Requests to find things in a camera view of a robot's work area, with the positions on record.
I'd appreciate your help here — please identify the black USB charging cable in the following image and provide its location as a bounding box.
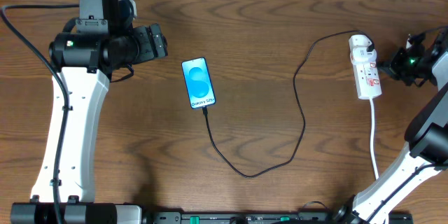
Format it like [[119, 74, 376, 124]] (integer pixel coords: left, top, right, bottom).
[[201, 29, 375, 179]]

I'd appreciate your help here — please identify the blue Samsung smartphone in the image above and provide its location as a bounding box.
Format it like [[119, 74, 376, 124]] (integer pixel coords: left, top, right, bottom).
[[181, 57, 216, 109]]

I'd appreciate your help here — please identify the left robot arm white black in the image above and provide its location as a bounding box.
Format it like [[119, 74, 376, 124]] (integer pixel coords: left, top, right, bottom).
[[10, 0, 167, 223]]

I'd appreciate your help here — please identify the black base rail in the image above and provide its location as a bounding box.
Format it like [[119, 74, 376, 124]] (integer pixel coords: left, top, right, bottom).
[[143, 211, 414, 224]]

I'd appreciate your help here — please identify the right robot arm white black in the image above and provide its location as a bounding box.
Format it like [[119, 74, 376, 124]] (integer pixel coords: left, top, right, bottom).
[[332, 26, 447, 223]]

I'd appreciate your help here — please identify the white USB wall charger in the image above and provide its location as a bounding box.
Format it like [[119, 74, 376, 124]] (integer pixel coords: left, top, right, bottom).
[[349, 34, 377, 65]]

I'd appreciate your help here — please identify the white power strip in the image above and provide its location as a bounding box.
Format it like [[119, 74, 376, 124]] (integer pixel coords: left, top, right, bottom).
[[350, 55, 382, 100]]

